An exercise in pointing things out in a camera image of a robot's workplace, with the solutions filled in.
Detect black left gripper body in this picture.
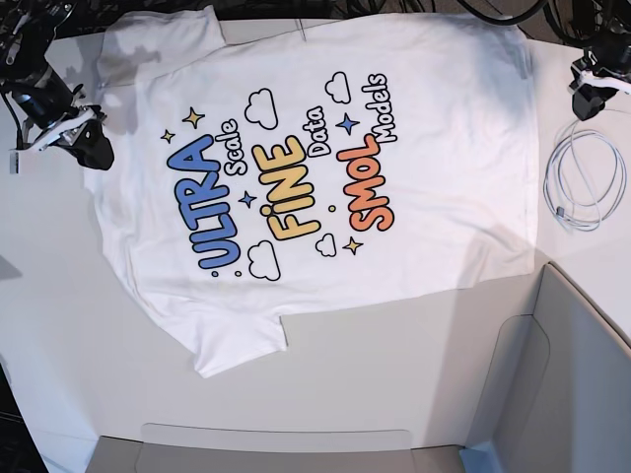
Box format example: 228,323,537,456
570,81,614,120

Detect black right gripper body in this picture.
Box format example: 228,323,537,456
58,105,114,170

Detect white printed t-shirt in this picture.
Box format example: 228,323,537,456
85,9,538,377

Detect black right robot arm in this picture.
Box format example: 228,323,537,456
1,1,114,173

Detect grey partition panel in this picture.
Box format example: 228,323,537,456
459,263,630,472

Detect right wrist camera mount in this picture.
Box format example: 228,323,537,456
9,84,96,174

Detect coiled white cable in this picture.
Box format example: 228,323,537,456
542,107,629,232

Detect black hanging cable loop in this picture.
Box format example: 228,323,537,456
456,0,551,26

